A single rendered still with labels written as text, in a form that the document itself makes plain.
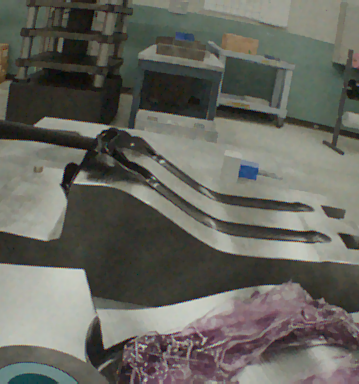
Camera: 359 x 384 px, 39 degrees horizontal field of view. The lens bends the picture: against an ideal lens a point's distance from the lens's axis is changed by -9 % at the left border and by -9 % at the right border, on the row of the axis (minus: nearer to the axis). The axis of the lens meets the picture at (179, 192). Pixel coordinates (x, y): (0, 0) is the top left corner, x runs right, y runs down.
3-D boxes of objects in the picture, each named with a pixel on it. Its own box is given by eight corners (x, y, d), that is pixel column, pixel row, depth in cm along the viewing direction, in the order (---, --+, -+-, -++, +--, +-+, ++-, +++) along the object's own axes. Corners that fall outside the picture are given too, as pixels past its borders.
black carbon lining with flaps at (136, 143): (307, 217, 77) (322, 156, 74) (332, 263, 62) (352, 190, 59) (71, 177, 76) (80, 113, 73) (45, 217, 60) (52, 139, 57)
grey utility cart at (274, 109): (272, 121, 705) (285, 56, 676) (284, 130, 656) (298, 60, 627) (194, 107, 687) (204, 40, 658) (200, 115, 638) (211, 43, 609)
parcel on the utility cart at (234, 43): (249, 58, 665) (252, 38, 657) (255, 61, 635) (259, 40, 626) (219, 52, 659) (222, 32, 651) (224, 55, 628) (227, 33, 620)
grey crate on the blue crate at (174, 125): (212, 139, 425) (216, 121, 420) (215, 152, 386) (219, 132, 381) (136, 127, 423) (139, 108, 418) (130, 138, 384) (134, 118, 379)
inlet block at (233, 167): (279, 186, 116) (284, 162, 114) (280, 192, 111) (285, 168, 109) (220, 173, 117) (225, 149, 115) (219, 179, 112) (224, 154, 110)
